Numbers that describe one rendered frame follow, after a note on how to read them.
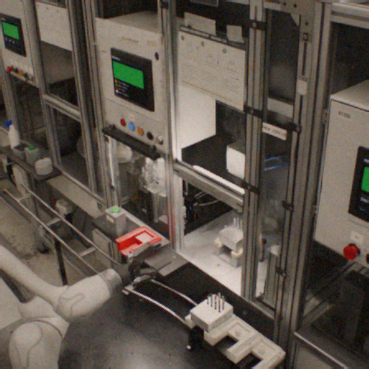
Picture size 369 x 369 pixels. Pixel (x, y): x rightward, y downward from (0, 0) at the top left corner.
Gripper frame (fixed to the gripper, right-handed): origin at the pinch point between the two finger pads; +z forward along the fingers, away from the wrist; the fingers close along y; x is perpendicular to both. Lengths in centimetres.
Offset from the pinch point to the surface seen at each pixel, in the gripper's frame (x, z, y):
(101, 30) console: 58, 20, 66
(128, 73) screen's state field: 39, 18, 53
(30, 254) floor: 177, 15, -112
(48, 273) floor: 150, 14, -112
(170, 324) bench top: 5.7, 6.1, -44.4
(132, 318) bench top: 19.4, -4.0, -44.4
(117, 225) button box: 43.2, 8.7, -14.2
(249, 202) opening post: -20.0, 22.4, 21.3
